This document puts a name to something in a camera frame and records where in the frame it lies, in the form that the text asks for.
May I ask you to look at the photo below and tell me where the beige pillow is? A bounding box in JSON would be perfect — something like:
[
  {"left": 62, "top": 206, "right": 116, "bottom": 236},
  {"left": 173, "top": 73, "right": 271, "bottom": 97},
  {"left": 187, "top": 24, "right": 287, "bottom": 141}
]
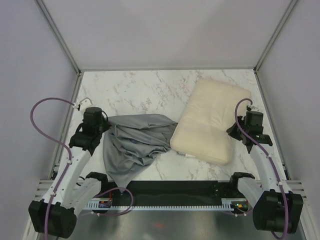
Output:
[{"left": 170, "top": 79, "right": 251, "bottom": 165}]

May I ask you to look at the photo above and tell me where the grey pillowcase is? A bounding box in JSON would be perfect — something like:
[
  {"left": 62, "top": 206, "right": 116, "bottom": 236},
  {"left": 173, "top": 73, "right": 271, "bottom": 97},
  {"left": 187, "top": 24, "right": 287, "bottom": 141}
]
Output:
[{"left": 102, "top": 114, "right": 178, "bottom": 188}]

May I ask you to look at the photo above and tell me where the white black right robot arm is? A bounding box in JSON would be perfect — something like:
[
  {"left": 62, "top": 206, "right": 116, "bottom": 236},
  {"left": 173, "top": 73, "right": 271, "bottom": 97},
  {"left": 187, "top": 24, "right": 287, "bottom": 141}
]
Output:
[{"left": 226, "top": 109, "right": 304, "bottom": 236}]

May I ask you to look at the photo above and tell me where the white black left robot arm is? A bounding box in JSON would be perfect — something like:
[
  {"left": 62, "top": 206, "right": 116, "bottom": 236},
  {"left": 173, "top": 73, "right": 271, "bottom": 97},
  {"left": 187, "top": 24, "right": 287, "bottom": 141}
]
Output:
[{"left": 28, "top": 106, "right": 111, "bottom": 239}]

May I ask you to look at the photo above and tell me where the metal front panel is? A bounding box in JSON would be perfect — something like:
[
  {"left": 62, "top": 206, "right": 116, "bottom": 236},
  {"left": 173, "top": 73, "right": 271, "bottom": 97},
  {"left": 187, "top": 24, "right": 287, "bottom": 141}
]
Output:
[{"left": 70, "top": 210, "right": 274, "bottom": 240}]

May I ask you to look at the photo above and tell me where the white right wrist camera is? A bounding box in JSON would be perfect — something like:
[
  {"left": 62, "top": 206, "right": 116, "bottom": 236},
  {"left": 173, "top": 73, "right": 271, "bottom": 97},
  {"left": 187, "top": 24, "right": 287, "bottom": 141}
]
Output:
[{"left": 246, "top": 105, "right": 259, "bottom": 112}]

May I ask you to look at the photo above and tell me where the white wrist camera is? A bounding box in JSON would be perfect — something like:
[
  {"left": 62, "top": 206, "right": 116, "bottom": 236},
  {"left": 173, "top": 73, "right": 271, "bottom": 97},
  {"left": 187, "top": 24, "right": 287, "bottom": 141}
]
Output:
[
  {"left": 73, "top": 97, "right": 93, "bottom": 111},
  {"left": 246, "top": 105, "right": 259, "bottom": 112}
]

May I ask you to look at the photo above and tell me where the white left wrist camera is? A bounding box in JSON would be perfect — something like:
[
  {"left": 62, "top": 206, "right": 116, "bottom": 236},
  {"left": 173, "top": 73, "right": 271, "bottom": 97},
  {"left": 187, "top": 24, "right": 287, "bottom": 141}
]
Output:
[{"left": 73, "top": 97, "right": 93, "bottom": 111}]

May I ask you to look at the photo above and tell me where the aluminium left side rail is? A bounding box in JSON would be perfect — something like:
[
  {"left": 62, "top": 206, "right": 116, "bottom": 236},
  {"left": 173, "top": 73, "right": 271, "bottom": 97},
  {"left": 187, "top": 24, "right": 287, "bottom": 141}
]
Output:
[{"left": 47, "top": 72, "right": 83, "bottom": 180}]

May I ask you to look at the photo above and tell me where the aluminium right side rail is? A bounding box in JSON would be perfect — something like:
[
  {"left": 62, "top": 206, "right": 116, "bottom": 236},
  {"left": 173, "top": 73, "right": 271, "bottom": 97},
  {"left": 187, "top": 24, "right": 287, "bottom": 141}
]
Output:
[{"left": 253, "top": 68, "right": 291, "bottom": 180}]

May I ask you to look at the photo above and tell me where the white slotted cable duct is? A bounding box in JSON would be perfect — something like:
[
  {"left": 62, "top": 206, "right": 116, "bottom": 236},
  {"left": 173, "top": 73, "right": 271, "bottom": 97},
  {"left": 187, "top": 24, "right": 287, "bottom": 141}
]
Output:
[{"left": 83, "top": 198, "right": 248, "bottom": 212}]

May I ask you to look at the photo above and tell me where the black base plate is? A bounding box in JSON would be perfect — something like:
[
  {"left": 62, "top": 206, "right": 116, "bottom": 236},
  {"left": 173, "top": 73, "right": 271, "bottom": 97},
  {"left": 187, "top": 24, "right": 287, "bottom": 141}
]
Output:
[{"left": 99, "top": 179, "right": 258, "bottom": 208}]

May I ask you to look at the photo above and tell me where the aluminium left corner post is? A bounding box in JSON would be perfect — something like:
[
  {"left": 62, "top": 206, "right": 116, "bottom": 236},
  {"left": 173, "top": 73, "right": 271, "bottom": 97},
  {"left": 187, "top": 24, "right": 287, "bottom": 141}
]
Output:
[{"left": 34, "top": 0, "right": 82, "bottom": 76}]

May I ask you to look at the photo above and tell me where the aluminium corner post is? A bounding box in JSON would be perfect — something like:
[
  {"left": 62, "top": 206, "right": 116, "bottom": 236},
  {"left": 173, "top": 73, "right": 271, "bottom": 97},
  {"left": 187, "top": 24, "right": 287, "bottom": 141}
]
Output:
[
  {"left": 253, "top": 0, "right": 300, "bottom": 74},
  {"left": 34, "top": 0, "right": 82, "bottom": 76}
]

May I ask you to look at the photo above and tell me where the aluminium right corner post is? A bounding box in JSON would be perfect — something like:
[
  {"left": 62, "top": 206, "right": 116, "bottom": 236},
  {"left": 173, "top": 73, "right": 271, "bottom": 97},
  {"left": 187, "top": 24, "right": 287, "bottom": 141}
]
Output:
[{"left": 253, "top": 0, "right": 300, "bottom": 74}]

